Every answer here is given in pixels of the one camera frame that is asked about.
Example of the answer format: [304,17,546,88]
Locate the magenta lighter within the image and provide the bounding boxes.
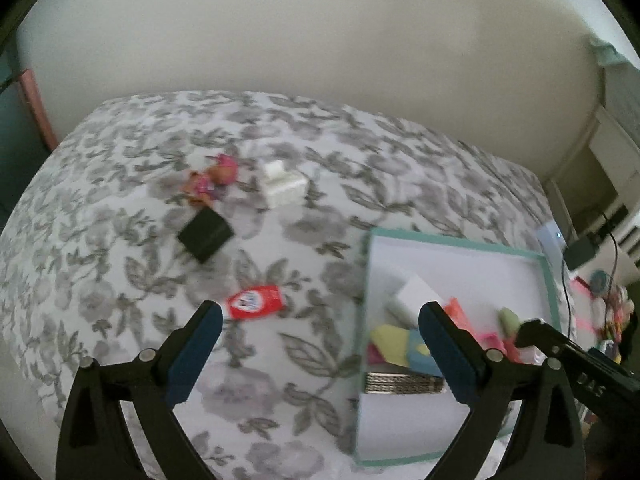
[367,344,385,365]

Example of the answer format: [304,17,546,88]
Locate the pink toy puppy figure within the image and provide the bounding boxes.
[183,154,239,208]

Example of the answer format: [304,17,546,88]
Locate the blue yellow box cutter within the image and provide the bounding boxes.
[370,324,444,378]

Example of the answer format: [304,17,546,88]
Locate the white plastic clip holder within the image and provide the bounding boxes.
[259,160,308,209]

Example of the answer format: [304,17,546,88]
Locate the pink toy glasses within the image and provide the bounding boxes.
[480,333,522,363]

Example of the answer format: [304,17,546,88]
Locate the white shelf unit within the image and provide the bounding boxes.
[541,34,640,281]

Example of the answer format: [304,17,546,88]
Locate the red stain remover bottle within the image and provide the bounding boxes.
[224,285,284,321]

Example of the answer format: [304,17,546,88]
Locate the teal rimmed white tray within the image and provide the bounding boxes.
[354,229,562,467]

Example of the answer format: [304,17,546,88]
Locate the black power adapter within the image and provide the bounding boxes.
[177,207,234,263]

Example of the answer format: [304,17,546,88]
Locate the white cube charger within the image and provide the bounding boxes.
[386,275,442,328]

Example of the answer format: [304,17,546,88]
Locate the white plug with light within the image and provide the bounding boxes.
[536,220,566,255]

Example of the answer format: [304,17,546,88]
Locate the black gold patterned hair clip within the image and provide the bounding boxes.
[363,372,445,396]

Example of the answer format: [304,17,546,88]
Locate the grey floral bed cover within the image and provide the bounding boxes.
[1,91,551,479]

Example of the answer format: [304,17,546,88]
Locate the black box with cable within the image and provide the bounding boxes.
[563,236,599,271]

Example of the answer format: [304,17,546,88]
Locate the coral plastic clip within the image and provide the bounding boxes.
[444,298,475,336]

